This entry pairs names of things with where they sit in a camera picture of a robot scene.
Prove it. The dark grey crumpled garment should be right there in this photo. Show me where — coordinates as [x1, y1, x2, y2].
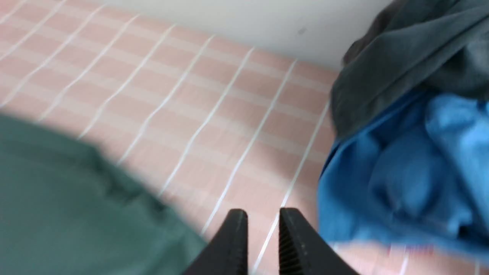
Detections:
[330, 0, 489, 139]

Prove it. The blue crumpled garment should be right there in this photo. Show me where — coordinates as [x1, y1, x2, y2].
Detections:
[317, 89, 489, 264]

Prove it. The green long-sleeved shirt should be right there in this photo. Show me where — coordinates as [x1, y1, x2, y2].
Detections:
[0, 115, 206, 275]

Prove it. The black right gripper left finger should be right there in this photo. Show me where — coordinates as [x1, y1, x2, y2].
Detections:
[183, 209, 248, 275]

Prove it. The pink checkered tablecloth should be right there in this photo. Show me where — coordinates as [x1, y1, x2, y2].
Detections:
[1, 0, 488, 275]

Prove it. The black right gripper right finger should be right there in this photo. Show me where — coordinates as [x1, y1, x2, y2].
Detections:
[279, 208, 358, 275]

